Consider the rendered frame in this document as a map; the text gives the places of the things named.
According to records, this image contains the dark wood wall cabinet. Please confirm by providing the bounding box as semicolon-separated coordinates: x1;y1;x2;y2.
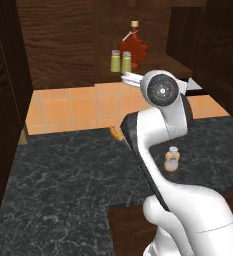
15;0;208;91

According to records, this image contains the red maple syrup bottle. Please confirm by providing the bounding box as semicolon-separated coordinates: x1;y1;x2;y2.
118;20;149;71

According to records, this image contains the yellow-green shaker grey cap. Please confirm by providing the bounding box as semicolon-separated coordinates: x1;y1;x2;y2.
120;50;133;75
110;49;122;74

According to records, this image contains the dark wood cabinet door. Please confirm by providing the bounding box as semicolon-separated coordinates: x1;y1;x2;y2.
165;0;233;118
0;0;35;242

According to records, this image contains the pale orange shaker grey cap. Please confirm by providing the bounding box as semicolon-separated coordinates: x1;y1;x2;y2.
163;146;182;173

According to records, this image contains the dark wood base cabinet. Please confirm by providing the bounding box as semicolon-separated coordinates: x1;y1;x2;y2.
106;187;233;256

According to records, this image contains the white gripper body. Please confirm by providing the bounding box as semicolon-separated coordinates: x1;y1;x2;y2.
120;73;204;97

